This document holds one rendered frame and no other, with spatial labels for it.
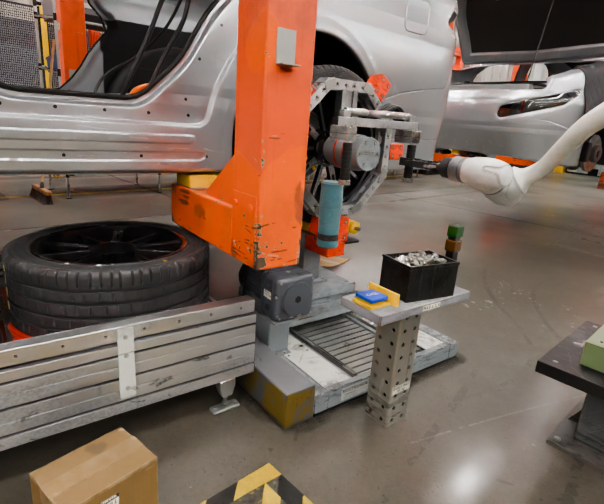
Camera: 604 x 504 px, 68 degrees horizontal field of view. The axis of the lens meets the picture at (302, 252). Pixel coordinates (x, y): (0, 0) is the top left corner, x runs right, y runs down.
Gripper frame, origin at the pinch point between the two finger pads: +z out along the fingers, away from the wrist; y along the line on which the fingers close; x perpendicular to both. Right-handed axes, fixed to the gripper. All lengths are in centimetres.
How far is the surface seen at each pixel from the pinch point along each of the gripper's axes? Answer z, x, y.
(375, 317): -41, -39, -54
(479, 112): 112, 29, 213
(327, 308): 23, -69, -16
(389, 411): -39, -76, -40
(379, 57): 40, 43, 17
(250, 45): -4, 31, -77
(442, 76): 40, 40, 65
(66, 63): 262, 39, -75
